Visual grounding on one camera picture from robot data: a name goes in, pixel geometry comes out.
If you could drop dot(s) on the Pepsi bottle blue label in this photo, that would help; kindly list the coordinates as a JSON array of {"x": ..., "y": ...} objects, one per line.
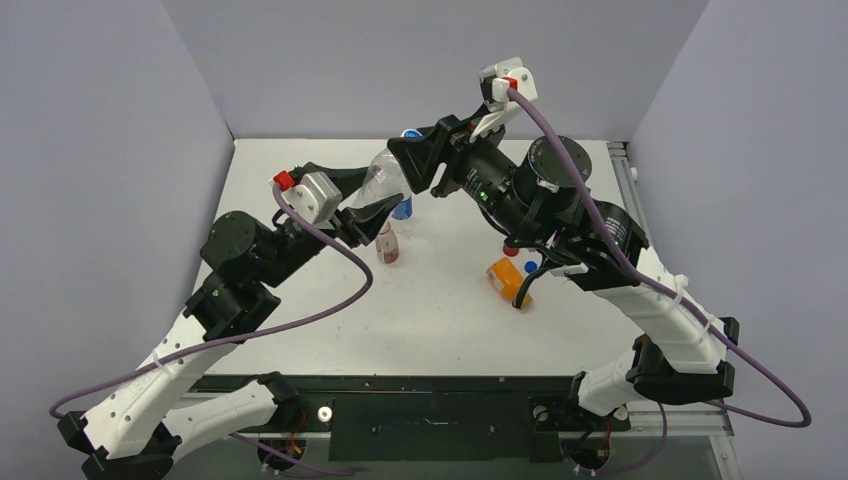
[{"x": 404, "y": 210}]

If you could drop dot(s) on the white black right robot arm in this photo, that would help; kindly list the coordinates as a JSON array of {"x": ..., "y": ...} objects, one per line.
[{"x": 543, "y": 203}]

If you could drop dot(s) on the orange juice bottle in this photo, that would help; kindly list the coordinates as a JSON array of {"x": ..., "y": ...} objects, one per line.
[{"x": 506, "y": 278}]

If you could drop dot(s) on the white blue bottle cap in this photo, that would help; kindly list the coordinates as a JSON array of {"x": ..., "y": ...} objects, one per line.
[{"x": 412, "y": 134}]

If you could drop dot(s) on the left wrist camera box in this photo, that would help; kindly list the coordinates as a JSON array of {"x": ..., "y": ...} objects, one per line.
[{"x": 315, "y": 198}]

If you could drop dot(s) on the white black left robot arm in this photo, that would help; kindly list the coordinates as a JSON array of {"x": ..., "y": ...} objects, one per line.
[{"x": 139, "y": 431}]

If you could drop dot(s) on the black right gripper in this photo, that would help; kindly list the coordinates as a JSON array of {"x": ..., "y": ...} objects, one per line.
[{"x": 452, "y": 148}]

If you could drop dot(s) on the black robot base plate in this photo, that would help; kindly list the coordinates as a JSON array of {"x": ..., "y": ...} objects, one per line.
[{"x": 459, "y": 418}]

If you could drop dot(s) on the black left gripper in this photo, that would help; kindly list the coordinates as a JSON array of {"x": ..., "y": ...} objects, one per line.
[{"x": 354, "y": 223}]

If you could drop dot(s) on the small bottle red label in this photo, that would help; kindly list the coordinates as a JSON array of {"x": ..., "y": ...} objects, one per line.
[{"x": 387, "y": 245}]

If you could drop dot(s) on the clear crushed plastic bottle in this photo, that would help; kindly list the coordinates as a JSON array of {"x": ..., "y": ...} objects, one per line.
[{"x": 384, "y": 179}]

